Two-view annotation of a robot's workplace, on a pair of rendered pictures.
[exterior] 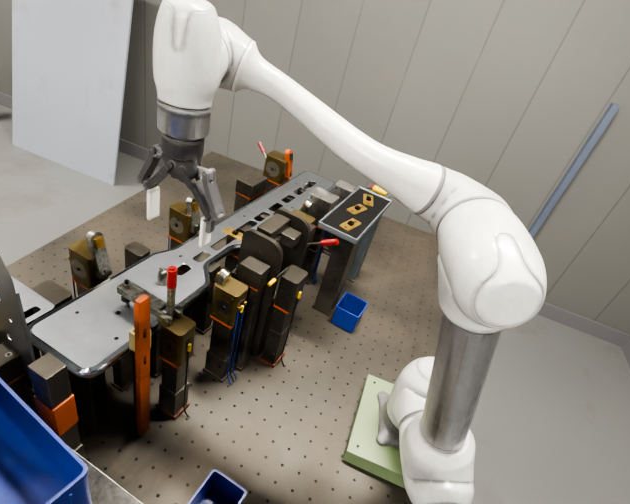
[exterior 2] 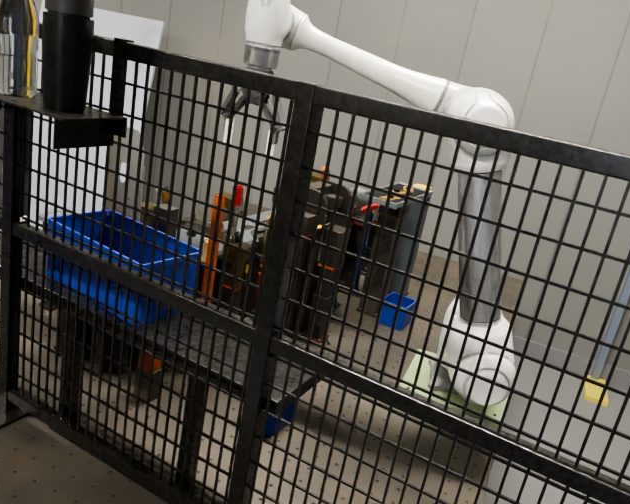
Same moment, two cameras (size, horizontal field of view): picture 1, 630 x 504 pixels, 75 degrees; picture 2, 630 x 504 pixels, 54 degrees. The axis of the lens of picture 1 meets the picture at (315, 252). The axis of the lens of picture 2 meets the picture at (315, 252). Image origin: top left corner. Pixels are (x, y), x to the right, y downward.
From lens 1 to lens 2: 0.93 m
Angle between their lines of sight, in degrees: 18
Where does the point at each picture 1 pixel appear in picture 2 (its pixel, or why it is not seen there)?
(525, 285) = (492, 109)
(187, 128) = (265, 58)
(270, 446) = (319, 389)
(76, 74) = not seen: hidden behind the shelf
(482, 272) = (466, 108)
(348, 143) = (377, 65)
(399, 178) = (415, 85)
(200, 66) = (277, 15)
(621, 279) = not seen: outside the picture
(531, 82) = (590, 110)
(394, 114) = (442, 157)
